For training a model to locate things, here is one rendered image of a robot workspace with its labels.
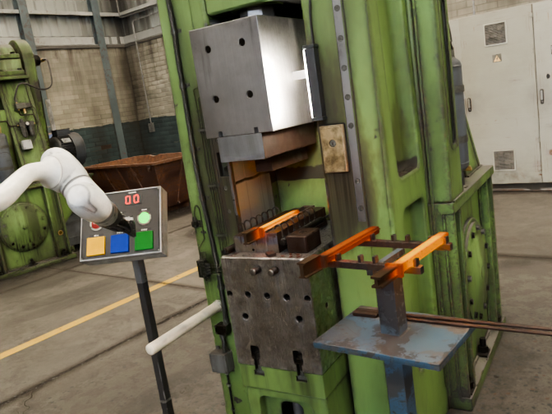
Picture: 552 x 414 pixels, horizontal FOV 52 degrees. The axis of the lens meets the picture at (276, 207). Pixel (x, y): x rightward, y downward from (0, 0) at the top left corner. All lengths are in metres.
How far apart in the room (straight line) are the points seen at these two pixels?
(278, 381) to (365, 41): 1.29
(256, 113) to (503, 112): 5.33
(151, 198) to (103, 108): 9.27
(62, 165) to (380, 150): 1.05
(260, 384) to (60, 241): 4.97
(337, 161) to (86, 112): 9.52
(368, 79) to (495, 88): 5.19
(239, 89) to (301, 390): 1.14
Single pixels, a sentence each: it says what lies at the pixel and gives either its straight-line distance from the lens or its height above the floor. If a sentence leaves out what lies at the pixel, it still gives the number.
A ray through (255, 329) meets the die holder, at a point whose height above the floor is 0.62.
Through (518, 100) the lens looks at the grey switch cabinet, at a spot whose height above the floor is 1.06.
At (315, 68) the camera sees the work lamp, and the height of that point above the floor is 1.56.
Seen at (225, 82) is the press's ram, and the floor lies 1.56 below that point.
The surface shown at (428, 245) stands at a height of 1.02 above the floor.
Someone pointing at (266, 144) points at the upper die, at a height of 1.32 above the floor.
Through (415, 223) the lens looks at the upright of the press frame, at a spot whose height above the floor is 0.89.
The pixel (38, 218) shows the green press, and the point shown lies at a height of 0.56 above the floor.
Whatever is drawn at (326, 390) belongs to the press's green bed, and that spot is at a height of 0.40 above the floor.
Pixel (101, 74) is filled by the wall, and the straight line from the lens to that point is 11.64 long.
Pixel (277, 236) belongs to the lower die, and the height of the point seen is 0.98.
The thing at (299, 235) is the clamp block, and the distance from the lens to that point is 2.04.
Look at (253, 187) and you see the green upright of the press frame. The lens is 2.43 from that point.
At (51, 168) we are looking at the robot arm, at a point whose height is 1.36.
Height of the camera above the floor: 1.47
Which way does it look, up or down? 11 degrees down
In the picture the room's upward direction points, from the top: 8 degrees counter-clockwise
